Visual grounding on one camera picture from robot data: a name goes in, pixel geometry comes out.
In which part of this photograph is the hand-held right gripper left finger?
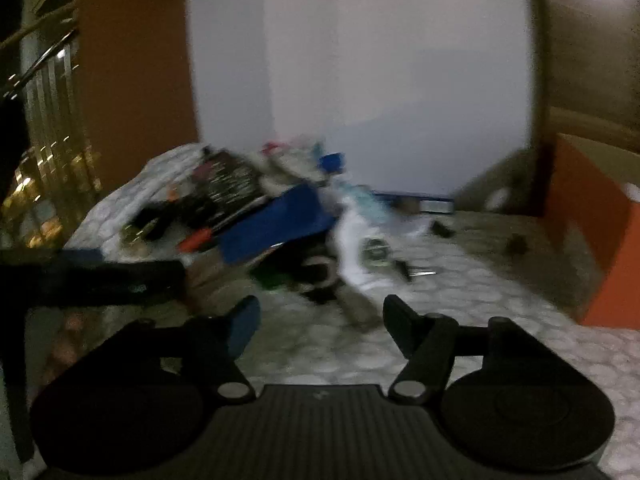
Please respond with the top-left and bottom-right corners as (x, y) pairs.
(125, 295), (262, 404)

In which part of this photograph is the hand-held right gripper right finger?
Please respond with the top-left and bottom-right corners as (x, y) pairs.
(382, 295), (532, 404)

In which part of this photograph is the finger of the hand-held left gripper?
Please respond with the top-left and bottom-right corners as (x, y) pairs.
(102, 259), (187, 307)

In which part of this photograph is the wooden shelf cabinet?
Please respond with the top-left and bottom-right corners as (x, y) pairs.
(542, 132), (640, 330)

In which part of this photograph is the desktop with white patterned cover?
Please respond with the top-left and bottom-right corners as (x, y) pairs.
(65, 142), (640, 480)

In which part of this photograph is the small metal tool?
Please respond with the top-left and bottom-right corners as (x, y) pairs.
(394, 259), (437, 282)

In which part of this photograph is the orange marker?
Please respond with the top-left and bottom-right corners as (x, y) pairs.
(179, 227), (217, 255)

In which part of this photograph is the black and white roll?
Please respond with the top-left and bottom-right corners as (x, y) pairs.
(297, 254), (343, 303)

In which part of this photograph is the white cloth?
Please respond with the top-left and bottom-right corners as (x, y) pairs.
(334, 200), (406, 293)

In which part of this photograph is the blue folder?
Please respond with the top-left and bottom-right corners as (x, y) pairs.
(219, 184), (337, 267)

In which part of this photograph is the flat blue box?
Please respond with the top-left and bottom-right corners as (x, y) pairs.
(369, 190), (457, 216)

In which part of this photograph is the black book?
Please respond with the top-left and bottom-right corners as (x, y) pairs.
(192, 149), (268, 228)

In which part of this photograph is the white crumpled plastic bag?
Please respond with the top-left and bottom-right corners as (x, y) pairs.
(259, 134), (328, 197)

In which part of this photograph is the blue cup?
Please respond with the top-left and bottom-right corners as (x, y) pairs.
(319, 152), (347, 175)

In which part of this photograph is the orange cabinet panel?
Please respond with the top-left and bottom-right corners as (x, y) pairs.
(74, 0), (202, 188)

